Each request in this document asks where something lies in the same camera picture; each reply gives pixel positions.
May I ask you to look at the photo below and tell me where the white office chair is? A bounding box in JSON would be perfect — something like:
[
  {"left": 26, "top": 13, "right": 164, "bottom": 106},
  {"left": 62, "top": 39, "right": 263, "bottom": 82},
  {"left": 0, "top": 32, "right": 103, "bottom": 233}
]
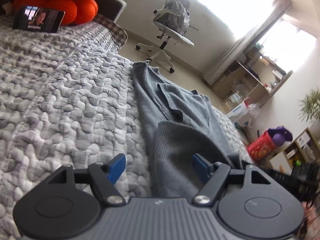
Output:
[{"left": 135, "top": 0, "right": 199, "bottom": 74}]

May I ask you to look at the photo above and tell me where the grey quilted bed cover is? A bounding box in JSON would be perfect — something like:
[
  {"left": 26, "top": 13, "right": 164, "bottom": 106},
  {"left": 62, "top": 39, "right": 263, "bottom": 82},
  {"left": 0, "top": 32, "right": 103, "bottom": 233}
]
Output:
[{"left": 0, "top": 13, "right": 253, "bottom": 240}]

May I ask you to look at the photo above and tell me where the purple ball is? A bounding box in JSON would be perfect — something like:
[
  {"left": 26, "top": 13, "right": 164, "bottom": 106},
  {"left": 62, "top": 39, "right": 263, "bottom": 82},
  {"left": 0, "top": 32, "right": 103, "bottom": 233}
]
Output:
[{"left": 272, "top": 133, "right": 286, "bottom": 147}]

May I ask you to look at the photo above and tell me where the red gift bag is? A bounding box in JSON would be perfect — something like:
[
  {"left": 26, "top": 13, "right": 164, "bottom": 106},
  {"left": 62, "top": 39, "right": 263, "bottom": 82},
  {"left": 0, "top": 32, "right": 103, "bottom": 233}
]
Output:
[{"left": 247, "top": 131, "right": 278, "bottom": 161}]

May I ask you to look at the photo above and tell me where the green potted plant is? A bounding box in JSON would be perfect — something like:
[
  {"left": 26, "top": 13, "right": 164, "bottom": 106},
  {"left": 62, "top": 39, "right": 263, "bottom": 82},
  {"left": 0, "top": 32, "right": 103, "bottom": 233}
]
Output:
[{"left": 299, "top": 88, "right": 320, "bottom": 122}]

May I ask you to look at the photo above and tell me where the white paper shopping bag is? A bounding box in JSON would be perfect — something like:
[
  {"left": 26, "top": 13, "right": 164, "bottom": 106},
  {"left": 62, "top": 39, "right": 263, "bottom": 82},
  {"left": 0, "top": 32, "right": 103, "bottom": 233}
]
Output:
[{"left": 227, "top": 97, "right": 253, "bottom": 128}]

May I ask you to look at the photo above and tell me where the low wooden cabinet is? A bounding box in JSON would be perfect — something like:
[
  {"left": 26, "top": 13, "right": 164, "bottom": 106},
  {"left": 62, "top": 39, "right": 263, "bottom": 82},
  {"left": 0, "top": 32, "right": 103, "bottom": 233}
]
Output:
[{"left": 268, "top": 128, "right": 319, "bottom": 175}]

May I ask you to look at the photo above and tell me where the plaid blanket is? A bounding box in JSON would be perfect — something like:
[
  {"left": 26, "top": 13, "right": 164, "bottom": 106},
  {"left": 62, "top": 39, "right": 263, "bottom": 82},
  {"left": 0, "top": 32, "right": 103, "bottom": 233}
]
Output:
[{"left": 94, "top": 14, "right": 128, "bottom": 54}]

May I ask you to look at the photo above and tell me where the right window curtain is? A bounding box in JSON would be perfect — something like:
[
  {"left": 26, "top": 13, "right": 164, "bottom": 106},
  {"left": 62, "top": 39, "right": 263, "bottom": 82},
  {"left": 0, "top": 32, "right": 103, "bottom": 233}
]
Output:
[{"left": 203, "top": 0, "right": 292, "bottom": 85}]

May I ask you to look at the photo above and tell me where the grey backpack on chair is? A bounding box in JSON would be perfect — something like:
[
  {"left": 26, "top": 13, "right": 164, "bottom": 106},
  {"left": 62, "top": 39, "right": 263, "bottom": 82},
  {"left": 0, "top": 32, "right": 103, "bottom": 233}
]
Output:
[{"left": 164, "top": 1, "right": 190, "bottom": 36}]

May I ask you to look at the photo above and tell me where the wooden shelf unit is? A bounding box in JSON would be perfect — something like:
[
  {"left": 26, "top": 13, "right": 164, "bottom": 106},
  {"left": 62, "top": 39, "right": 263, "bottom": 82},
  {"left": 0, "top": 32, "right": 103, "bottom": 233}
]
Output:
[{"left": 212, "top": 46, "right": 293, "bottom": 113}]

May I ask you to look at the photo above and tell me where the smartphone playing video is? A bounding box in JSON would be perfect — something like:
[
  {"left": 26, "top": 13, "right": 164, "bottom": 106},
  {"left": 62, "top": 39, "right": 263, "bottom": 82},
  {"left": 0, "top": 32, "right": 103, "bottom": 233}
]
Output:
[{"left": 13, "top": 6, "right": 65, "bottom": 33}]

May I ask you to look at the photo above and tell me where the grey knit sweater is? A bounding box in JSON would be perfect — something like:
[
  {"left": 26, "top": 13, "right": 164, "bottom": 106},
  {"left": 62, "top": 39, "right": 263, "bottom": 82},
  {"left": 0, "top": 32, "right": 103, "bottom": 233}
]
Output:
[{"left": 131, "top": 62, "right": 252, "bottom": 199}]

